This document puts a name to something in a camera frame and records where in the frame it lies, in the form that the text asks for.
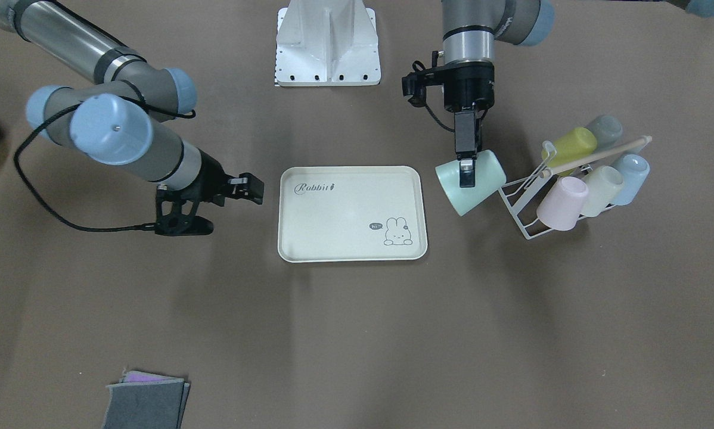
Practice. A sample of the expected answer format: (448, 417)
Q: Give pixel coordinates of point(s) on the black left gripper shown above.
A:
(470, 86)

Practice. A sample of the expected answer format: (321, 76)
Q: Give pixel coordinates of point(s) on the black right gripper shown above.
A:
(210, 177)

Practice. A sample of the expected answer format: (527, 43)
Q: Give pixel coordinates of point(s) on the green cup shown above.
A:
(467, 189)

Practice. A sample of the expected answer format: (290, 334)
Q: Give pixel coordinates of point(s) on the cream rabbit tray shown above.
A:
(351, 214)

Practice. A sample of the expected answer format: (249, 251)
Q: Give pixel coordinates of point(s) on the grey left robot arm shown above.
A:
(471, 28)

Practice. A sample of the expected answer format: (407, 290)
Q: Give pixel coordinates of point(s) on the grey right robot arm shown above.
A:
(119, 121)

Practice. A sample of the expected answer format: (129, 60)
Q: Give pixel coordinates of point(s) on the yellow cup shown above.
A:
(578, 143)

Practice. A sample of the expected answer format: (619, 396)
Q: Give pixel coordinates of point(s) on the pink cup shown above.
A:
(561, 207)

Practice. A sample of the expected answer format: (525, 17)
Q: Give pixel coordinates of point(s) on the grey cup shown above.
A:
(607, 130)

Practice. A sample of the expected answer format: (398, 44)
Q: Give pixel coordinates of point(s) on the cream white cup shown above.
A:
(604, 184)

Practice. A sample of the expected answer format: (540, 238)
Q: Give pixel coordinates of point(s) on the light blue cup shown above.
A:
(634, 170)

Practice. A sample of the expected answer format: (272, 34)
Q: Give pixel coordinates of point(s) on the purple cloth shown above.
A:
(135, 376)

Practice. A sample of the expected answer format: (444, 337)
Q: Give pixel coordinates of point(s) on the grey cloth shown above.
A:
(147, 404)

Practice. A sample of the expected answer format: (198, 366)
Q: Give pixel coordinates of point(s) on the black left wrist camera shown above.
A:
(414, 83)

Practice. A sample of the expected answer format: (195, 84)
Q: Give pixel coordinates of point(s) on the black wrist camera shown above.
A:
(176, 213)
(414, 83)

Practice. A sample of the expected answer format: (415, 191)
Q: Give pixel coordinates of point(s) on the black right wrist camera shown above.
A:
(176, 213)

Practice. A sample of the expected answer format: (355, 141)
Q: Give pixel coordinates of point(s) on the white wire cup rack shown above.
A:
(522, 196)

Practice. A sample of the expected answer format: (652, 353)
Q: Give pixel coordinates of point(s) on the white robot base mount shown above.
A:
(327, 43)

